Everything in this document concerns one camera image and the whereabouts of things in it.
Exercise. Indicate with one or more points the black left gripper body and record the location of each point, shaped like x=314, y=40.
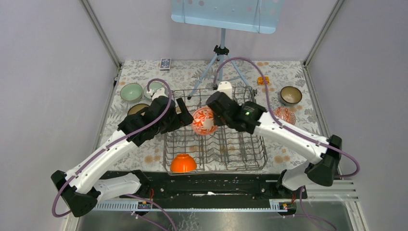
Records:
x=166, y=125

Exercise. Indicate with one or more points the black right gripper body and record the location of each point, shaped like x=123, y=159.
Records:
x=221, y=121

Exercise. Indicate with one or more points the pink speckled bowl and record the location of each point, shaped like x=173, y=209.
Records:
x=136, y=108

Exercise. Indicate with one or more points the white red patterned bowl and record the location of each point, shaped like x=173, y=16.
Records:
x=203, y=121

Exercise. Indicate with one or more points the light green bowl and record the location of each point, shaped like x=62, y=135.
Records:
x=132, y=93

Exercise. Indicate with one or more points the pale green checkered bowl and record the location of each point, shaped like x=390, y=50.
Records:
x=154, y=86

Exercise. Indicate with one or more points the orange bowl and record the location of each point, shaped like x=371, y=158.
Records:
x=183, y=163

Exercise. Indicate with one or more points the blue white zigzag bowl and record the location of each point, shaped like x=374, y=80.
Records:
x=285, y=114

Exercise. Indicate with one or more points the dark brown patterned bowl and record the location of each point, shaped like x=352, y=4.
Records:
x=290, y=95

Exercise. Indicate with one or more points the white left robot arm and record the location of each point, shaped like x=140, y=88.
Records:
x=82, y=188

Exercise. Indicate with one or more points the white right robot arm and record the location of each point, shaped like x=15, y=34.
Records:
x=322, y=154

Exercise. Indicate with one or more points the small yellow orange toy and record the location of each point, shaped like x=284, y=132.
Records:
x=263, y=81

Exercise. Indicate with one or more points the playing card box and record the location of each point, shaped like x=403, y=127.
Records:
x=165, y=64

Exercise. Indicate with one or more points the light blue tripod stand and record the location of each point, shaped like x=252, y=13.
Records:
x=222, y=55

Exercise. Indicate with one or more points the light blue board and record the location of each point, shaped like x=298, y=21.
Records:
x=257, y=16

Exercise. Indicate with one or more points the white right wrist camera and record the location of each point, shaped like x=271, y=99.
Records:
x=225, y=87

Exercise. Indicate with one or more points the grey wire dish rack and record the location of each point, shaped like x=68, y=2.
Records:
x=226, y=150

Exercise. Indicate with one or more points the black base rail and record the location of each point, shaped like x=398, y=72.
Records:
x=212, y=191

